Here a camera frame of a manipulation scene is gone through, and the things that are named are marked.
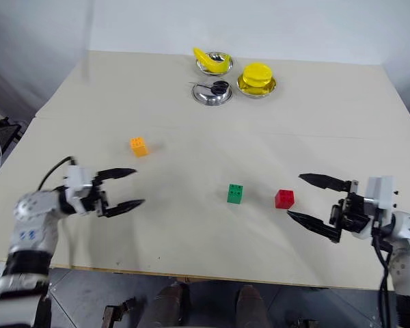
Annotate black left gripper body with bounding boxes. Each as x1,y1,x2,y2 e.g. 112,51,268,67
83,174,110,218

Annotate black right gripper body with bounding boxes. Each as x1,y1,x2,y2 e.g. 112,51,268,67
329,179,377,237

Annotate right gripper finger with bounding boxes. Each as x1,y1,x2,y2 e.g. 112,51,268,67
286,210,343,244
298,172,352,193

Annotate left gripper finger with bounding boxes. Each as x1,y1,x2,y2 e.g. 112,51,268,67
95,167,138,186
105,199,147,219

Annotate orange studded cube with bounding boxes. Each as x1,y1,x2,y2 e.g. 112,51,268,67
129,136,150,159

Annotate red studded cube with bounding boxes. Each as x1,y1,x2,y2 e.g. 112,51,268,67
273,189,296,210

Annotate green studded cube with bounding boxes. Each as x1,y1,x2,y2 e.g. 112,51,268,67
226,183,245,205

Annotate steel bowl holding yellow block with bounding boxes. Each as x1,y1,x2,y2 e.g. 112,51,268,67
236,72,278,100

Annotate black metal stand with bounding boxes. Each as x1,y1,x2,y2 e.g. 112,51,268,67
0,101,23,159

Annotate steel bowl holding scissors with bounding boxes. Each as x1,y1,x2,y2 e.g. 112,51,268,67
191,81,234,107

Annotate yellow round block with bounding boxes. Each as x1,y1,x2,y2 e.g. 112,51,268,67
243,61,273,88

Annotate black scissors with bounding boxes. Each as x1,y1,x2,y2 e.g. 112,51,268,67
188,80,229,96

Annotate steel bowl holding banana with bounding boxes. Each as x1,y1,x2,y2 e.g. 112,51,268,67
195,51,235,77

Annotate yellow toy banana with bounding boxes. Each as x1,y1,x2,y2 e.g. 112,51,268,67
192,47,234,74

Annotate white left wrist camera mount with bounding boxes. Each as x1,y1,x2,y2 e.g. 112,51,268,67
64,165,97,216

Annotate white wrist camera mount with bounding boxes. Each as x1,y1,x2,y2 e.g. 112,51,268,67
354,175,398,241
64,165,97,216

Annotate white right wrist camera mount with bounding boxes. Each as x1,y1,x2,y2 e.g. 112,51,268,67
354,175,398,241

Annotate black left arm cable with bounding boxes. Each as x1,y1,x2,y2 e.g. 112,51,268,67
37,156,77,191

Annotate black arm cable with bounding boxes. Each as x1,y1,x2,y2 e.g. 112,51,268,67
372,234,398,328
37,156,77,191

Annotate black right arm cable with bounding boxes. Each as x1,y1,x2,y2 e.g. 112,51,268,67
372,234,398,328

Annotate dark metal bracket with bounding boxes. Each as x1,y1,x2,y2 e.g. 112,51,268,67
101,296,138,328

